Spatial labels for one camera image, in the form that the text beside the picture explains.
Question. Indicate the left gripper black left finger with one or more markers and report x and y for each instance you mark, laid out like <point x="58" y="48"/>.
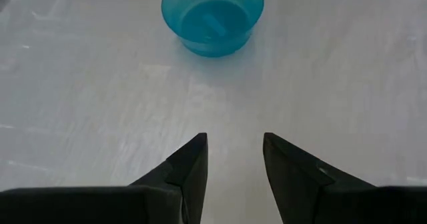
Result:
<point x="160" y="204"/>

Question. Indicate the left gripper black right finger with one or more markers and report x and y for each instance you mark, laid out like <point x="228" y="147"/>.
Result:
<point x="300" y="197"/>

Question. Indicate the translucent blue plastic bowl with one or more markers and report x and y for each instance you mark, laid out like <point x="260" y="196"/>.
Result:
<point x="213" y="20"/>

